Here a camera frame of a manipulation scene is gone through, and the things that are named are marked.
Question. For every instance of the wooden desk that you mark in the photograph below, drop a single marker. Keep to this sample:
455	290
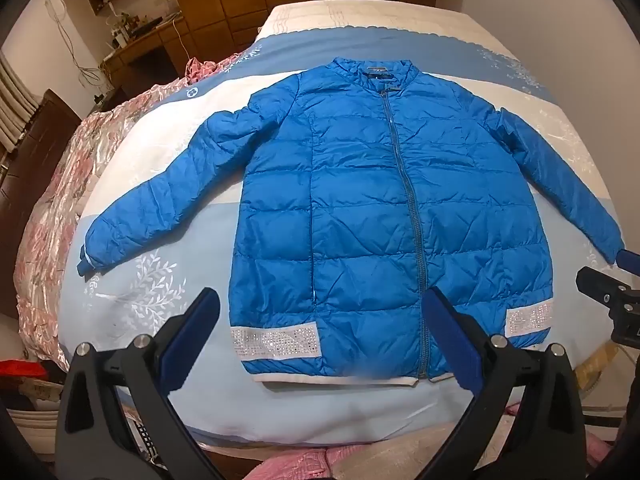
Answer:
145	47

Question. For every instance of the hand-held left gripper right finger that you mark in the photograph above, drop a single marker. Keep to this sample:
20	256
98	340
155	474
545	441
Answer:
450	332

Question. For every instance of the pink cloth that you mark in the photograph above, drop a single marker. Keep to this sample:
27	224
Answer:
295	465

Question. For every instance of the blue puffer jacket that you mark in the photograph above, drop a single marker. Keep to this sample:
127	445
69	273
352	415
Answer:
360	200

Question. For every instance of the wooden wardrobe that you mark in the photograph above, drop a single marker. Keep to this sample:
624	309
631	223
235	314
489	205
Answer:
220	0

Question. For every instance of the beige striped curtain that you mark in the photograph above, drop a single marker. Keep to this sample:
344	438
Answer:
12	105

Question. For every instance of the pink floral quilt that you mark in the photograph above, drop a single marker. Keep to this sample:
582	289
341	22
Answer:
65	200

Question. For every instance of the dark wooden headboard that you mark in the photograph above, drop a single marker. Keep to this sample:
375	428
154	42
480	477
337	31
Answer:
35	170

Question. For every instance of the blue and white bedsheet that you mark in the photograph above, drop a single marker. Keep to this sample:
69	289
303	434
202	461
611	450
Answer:
150	200

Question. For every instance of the red cloth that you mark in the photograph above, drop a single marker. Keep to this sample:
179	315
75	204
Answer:
20	367

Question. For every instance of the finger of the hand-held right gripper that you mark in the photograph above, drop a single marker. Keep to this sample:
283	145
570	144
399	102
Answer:
597	285
630	258

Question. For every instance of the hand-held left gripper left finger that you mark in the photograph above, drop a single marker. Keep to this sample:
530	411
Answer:
192	332

